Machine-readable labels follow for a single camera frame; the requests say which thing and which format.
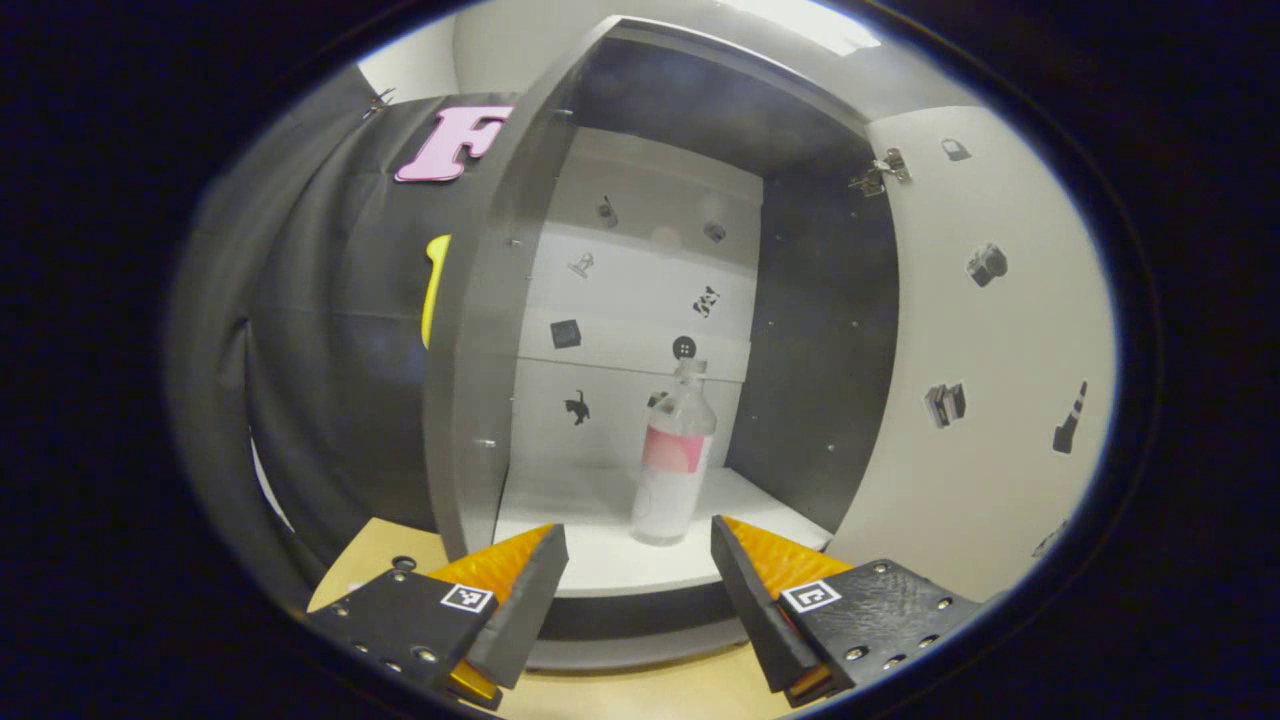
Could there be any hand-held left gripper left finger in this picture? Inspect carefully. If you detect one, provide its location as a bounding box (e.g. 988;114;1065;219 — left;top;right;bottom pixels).
305;522;571;713

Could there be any dark grey cabinet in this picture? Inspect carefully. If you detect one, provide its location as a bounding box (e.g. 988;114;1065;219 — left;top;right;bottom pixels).
420;15;901;671

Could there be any large ceiling light panel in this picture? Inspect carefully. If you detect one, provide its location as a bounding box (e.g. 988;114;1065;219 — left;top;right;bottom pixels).
720;0;883;57

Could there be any clear bottle with pink label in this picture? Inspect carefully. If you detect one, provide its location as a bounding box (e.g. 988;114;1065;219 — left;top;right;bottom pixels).
630;358;719;547

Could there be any black backdrop cloth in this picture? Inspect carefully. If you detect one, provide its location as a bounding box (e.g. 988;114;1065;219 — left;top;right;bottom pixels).
165;65;523;611

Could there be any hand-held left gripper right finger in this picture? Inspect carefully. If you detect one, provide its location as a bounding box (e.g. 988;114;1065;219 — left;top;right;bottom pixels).
710;515;986;709

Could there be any metal door hinge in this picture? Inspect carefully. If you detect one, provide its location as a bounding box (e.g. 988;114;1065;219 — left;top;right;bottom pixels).
848;147;913;198

